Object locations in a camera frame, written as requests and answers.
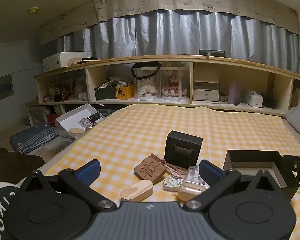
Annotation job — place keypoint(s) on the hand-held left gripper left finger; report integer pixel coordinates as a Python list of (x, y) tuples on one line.
[(88, 172)]

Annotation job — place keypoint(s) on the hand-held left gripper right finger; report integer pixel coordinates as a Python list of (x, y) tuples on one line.
[(210, 172)]

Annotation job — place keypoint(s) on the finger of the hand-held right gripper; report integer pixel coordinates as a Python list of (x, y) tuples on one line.
[(290, 163)]

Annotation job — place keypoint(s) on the clear fake nail case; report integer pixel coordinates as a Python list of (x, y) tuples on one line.
[(85, 122), (193, 176)]

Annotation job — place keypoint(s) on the beige earbud case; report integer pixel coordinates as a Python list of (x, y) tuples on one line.
[(190, 192)]

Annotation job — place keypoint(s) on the pink eyelash curler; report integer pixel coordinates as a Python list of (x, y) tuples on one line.
[(175, 168)]

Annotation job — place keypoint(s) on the large black box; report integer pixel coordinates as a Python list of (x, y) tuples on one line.
[(255, 168)]

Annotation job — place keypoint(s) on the small black cube box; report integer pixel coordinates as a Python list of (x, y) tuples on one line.
[(181, 147)]

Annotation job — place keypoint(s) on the white round tape measure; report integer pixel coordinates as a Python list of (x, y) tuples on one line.
[(172, 182)]

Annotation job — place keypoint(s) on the carved wooden block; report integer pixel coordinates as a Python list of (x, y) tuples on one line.
[(150, 168)]

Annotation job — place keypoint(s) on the black hair claw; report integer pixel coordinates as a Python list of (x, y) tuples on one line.
[(93, 118)]

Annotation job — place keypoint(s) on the open white box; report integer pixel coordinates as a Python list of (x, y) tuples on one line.
[(70, 120)]

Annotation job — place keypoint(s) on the red storage bin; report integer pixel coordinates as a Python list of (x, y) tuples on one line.
[(53, 119)]

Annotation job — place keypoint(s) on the dark blue patterned cushion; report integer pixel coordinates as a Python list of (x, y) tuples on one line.
[(35, 137)]

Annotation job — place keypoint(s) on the black feather puff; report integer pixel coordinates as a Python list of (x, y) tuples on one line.
[(270, 102)]

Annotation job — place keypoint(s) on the yellow checkered blanket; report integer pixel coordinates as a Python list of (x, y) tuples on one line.
[(140, 130)]

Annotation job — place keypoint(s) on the white plastic bag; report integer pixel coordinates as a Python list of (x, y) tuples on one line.
[(299, 97)]

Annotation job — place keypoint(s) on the white tissue box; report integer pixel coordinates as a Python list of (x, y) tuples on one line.
[(252, 99)]

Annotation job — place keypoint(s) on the dark brown cloth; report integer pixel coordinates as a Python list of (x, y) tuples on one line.
[(12, 165)]

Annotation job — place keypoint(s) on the dark storage box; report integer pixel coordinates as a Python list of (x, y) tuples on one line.
[(105, 93)]

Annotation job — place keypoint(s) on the lilac upright box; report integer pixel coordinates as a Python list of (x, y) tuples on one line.
[(234, 92)]

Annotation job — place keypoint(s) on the group of small plush figures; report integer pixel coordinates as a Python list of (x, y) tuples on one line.
[(62, 91)]

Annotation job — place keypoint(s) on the small wooden drawer house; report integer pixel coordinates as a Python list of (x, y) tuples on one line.
[(206, 87)]

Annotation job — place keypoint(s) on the yellow printed box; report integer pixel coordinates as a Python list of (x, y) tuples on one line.
[(125, 92)]

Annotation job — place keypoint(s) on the clear case with red doll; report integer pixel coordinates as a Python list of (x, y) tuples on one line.
[(175, 86)]

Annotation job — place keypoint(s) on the clear case with white doll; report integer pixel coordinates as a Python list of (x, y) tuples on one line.
[(147, 87)]

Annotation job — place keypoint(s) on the white cardboard box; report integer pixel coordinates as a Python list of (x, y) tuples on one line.
[(62, 60)]

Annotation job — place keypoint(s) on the long wooden shelf unit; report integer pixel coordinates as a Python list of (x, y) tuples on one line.
[(120, 60)]

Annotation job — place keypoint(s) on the dark green long case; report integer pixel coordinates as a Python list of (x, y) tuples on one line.
[(212, 53)]

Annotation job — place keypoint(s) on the black scalloped headband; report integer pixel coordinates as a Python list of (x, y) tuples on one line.
[(146, 66)]

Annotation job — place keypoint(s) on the grey curtain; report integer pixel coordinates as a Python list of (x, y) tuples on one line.
[(180, 33)]

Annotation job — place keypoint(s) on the brass ceiling fixture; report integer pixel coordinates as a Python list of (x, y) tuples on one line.
[(33, 10)]

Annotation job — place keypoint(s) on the beige printed valance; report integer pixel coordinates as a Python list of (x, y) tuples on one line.
[(150, 2)]

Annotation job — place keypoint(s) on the grey wall panel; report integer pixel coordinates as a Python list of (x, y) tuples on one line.
[(2, 88)]

